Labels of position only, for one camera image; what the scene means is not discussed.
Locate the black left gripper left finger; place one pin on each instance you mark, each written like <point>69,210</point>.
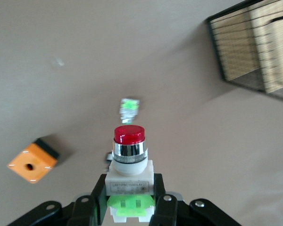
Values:
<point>85,212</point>

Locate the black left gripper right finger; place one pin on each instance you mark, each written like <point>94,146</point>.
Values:
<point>167,212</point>

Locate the red push button switch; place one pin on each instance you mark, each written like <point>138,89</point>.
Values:
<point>129,183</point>

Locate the orange button enclosure box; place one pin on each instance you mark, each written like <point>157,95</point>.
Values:
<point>30,164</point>

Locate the green push button switch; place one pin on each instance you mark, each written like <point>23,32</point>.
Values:
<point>129,109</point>

